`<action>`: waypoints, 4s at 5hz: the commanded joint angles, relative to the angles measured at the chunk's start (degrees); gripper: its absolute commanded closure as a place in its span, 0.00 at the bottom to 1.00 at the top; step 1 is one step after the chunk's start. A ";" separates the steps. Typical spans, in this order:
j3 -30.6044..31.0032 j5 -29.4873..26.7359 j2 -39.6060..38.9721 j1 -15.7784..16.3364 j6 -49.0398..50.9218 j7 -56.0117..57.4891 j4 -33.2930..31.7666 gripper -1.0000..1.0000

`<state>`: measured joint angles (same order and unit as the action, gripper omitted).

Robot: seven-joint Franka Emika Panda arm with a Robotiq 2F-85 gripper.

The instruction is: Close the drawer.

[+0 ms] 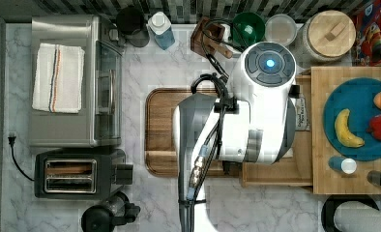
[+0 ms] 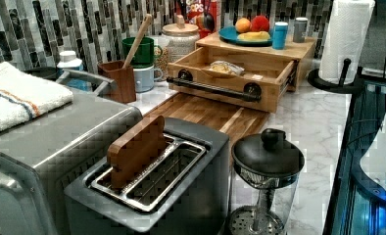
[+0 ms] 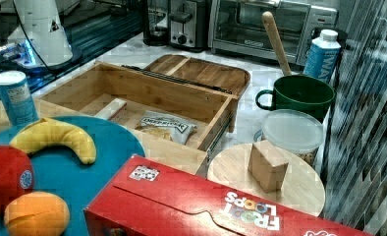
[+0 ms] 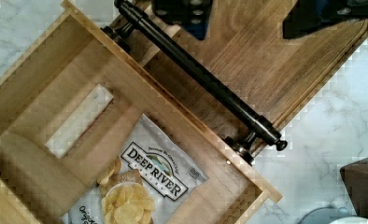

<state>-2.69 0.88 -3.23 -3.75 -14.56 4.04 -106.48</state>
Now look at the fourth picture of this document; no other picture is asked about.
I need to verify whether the dark brown block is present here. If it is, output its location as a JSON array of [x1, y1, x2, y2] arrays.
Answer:
[[340, 158, 368, 218]]

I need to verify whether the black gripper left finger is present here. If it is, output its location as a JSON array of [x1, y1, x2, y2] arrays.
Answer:
[[152, 0, 213, 40]]

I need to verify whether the Deep River chips bag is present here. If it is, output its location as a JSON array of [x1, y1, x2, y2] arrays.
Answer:
[[62, 115, 208, 224]]

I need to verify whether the light wooden drawer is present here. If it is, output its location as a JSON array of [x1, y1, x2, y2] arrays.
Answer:
[[0, 2, 281, 224]]

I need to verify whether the clear lidded plastic container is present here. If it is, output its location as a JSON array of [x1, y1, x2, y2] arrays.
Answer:
[[298, 207, 368, 224]]

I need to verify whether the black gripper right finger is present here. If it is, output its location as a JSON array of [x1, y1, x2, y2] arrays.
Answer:
[[282, 0, 368, 39]]

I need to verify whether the dark wooden cutting board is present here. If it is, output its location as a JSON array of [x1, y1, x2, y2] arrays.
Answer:
[[125, 0, 368, 157]]

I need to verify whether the black drawer handle bar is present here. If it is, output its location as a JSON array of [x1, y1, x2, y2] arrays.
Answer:
[[103, 0, 288, 163]]

